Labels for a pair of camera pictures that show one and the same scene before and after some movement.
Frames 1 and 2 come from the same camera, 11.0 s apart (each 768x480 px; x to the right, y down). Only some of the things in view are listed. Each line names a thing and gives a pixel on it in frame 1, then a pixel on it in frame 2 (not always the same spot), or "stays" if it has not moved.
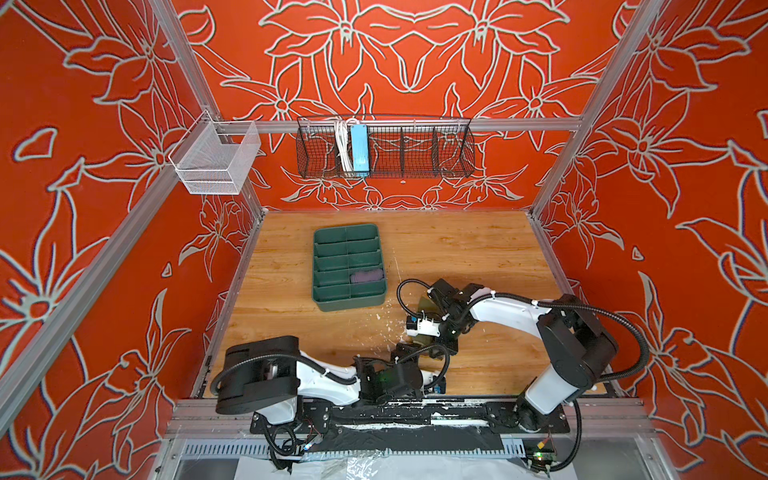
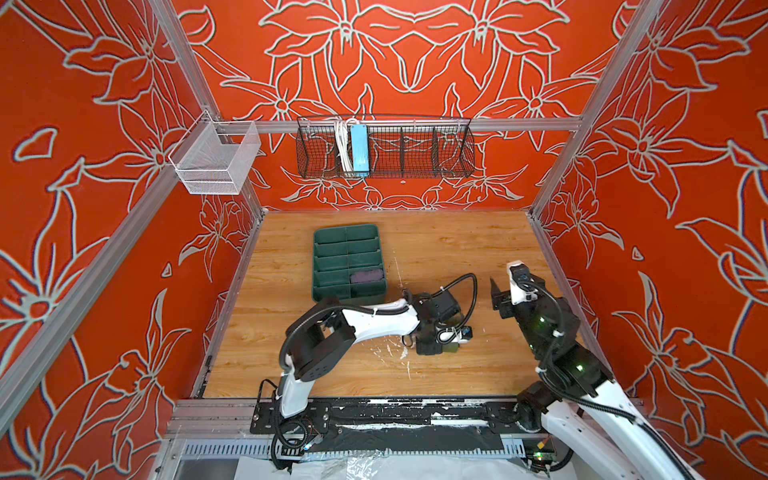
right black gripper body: x=448 y=332 to x=526 y=314
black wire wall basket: x=401 y=147 stays
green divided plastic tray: x=338 y=251 stays
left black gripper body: x=409 y=355 to x=428 y=343
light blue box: x=360 y=150 stays
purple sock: x=367 y=276 stays
